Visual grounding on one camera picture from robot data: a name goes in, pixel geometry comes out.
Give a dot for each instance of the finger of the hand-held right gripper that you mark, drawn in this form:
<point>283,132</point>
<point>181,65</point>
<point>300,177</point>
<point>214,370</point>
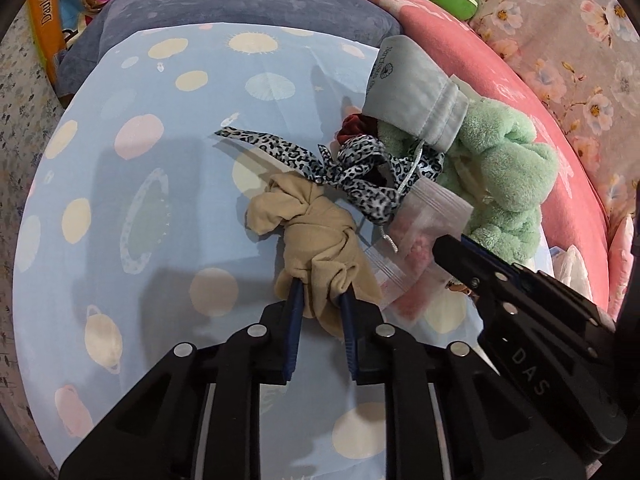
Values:
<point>462,262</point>
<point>545,290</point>

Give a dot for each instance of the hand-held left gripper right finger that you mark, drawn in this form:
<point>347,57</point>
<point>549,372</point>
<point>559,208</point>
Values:
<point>346,320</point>

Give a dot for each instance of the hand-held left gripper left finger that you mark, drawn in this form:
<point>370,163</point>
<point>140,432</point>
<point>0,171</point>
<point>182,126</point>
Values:
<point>295,310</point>

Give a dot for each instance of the clear zip bag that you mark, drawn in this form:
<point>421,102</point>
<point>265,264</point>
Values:
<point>415,240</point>

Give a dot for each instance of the beige knotted stocking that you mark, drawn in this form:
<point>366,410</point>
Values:
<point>320,240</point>

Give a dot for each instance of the green fluffy towel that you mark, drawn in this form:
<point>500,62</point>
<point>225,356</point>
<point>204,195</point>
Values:
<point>500,170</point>

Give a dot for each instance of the dark red scrunchie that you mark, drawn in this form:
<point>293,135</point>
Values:
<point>350,127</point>

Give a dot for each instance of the pink pillow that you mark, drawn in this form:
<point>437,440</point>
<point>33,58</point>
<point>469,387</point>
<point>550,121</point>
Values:
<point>622,260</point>

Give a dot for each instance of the leopard print scarf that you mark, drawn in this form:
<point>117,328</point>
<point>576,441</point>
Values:
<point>360,185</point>

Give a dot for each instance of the blue planet print sheet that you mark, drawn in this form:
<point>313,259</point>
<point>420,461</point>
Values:
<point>150,260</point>

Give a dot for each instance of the pink blanket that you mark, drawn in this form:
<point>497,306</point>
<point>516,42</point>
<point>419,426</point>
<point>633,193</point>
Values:
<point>500,60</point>

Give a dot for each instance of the grey floral cloth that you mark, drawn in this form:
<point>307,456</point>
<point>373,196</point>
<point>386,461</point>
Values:
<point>575,60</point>

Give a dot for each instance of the grey-blue cushion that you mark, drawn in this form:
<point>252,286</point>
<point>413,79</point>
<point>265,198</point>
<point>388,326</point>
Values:
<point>225,5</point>

